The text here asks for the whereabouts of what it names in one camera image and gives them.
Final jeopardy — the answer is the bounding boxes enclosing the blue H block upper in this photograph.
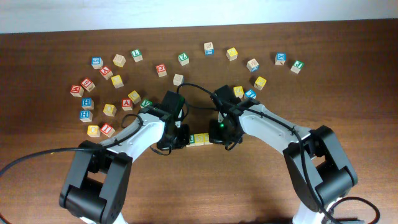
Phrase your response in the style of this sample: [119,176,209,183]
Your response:
[81,98,94,110]

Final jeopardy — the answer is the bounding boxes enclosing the blue X block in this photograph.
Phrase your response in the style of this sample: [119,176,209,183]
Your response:
[274,52,287,65]

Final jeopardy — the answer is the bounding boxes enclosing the yellow block camera picture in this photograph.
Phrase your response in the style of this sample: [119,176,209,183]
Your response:
[194,133,205,146]

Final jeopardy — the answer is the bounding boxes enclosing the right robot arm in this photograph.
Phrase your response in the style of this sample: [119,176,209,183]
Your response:
[209,85,358,223]

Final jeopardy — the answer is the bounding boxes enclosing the red Q block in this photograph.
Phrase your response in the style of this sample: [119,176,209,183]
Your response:
[155,64,167,77]

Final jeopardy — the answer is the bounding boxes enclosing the red I block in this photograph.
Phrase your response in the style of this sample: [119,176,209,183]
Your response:
[100,123,115,138]

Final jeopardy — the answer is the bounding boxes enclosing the red a block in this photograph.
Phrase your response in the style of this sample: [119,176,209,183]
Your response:
[121,98,133,111]
[99,66,113,80]

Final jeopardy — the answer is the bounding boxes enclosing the green L block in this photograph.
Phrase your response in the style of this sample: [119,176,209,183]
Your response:
[131,49,143,62]

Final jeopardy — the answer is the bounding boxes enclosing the yellow block tilted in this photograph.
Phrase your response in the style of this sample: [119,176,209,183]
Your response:
[254,76,267,90]

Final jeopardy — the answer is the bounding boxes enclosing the blue S block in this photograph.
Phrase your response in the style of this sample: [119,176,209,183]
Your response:
[91,57,103,70]

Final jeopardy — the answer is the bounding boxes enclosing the yellow block by gripper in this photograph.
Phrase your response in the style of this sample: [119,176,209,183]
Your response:
[128,90,141,105]

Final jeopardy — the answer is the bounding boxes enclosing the blue block far centre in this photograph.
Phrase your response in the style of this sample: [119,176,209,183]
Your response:
[204,42,214,55]

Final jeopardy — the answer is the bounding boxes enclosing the green R block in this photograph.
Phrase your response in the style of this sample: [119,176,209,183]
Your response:
[186,134,195,147]

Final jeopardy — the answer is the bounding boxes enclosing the blue I leaf block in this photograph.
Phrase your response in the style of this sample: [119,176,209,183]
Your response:
[244,89,257,99]

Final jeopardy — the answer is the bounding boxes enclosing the plain wooden yellow block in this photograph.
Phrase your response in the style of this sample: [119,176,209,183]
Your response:
[113,54,126,68]

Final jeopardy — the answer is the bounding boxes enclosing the red 9 block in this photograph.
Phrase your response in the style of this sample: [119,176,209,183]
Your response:
[81,78,95,92]

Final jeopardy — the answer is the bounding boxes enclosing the green J block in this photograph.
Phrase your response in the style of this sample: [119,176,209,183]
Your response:
[290,60,304,74]

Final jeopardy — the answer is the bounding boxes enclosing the green V block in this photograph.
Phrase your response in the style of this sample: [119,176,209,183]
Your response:
[140,99,153,108]

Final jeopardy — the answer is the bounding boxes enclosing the red A block lower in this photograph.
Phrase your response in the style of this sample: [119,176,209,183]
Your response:
[121,98,133,111]

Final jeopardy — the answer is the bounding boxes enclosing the blue H block lower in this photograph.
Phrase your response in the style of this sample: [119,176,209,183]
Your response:
[79,110,93,123]

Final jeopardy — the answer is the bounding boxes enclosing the blue h block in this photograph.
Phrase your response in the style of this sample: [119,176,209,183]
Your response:
[81,98,94,110]
[79,110,93,123]

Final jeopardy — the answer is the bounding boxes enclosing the yellow block under arm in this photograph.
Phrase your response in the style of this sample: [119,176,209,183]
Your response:
[103,104,117,116]

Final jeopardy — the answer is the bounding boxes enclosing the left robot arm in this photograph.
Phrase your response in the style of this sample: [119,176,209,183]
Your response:
[59,91,189,223]

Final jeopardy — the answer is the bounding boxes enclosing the blue P side block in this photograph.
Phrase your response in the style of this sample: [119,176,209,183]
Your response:
[173,74,184,86]

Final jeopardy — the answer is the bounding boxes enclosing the blue D block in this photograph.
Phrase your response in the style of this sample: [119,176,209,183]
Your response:
[246,58,259,72]

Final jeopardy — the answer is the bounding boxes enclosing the red M block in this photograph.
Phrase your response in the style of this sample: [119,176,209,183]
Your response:
[70,85,84,97]

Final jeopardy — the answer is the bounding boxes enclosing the green Z block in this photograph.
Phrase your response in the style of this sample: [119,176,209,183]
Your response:
[178,52,189,66]

